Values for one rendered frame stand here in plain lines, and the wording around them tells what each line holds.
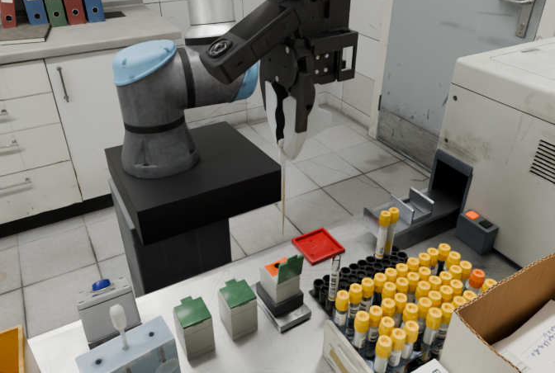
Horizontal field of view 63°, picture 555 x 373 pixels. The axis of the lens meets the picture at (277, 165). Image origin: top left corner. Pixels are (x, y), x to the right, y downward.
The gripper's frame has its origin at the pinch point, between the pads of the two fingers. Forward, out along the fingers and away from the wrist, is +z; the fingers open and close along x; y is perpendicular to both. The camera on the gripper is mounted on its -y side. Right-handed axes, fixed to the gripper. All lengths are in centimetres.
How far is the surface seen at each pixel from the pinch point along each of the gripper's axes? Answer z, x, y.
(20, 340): 16.9, 3.6, -32.8
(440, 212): 22.9, -0.2, 33.6
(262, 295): 24.2, 0.9, -2.9
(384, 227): 17.9, -2.3, 17.2
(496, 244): 25.2, -9.6, 37.5
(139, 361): 17.7, -5.6, -22.0
